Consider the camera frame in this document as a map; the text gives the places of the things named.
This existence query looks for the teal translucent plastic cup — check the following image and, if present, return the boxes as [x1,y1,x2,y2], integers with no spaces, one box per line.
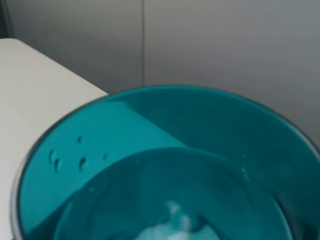
[10,86,320,240]

